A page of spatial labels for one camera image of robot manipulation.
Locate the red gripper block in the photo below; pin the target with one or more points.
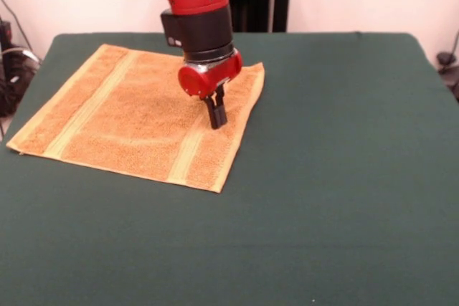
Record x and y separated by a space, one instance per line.
201 80

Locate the orange terry towel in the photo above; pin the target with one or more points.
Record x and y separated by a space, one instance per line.
118 116

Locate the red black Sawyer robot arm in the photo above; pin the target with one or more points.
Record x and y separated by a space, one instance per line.
193 5

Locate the dark green table cloth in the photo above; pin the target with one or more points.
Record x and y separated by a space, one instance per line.
340 177

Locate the black plug adapter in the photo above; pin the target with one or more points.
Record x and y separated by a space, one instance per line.
446 66

